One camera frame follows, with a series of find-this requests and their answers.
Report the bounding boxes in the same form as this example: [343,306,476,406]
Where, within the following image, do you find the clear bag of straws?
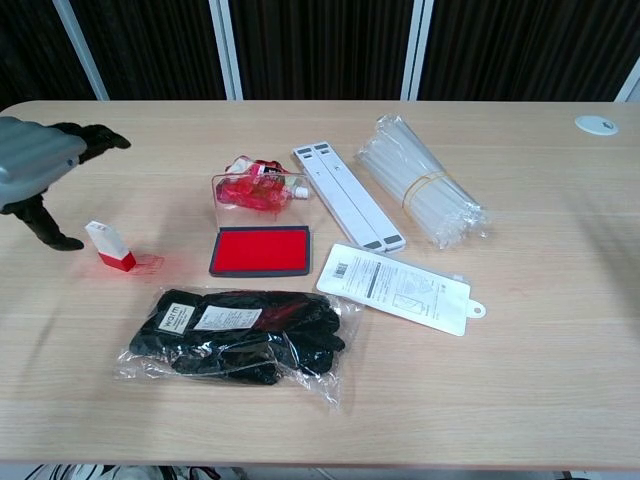
[354,114,495,250]

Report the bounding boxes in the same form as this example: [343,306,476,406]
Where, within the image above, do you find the black gloves in plastic bag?
[112,288,366,410]

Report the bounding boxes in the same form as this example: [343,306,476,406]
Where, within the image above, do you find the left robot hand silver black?
[0,115,132,252]

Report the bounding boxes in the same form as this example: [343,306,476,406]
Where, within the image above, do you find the yellow rubber band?
[402,169,449,208]

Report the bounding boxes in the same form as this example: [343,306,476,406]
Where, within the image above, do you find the red white stamp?
[84,220,138,274]

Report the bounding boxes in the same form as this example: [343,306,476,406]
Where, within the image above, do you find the white flat retail package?
[314,243,487,337]

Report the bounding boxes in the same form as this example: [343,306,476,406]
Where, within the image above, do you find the white partition frame post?
[613,63,640,104]
[401,0,434,102]
[208,0,245,101]
[52,0,111,102]

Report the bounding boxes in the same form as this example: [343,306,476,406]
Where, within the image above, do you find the red snack pouch with spout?
[214,155,312,214]

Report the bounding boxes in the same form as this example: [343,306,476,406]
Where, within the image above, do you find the white round cable grommet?
[573,114,620,136]

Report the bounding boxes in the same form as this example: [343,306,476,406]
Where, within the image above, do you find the red ink pad clear lid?
[208,170,313,278]

